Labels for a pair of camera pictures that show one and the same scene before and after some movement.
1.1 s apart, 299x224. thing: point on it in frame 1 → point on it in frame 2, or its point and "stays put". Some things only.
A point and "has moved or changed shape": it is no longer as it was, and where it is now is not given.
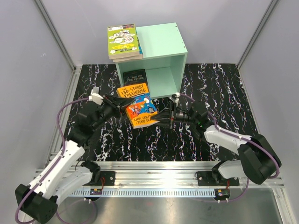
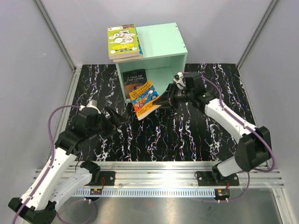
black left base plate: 106,178 stays put
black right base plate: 206,178 stays put
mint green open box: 164,55 stays put
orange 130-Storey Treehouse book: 141,110 has moved or changed shape
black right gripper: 167,117 → 167,99
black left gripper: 117,103 → 112,123
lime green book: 122,41 stays put
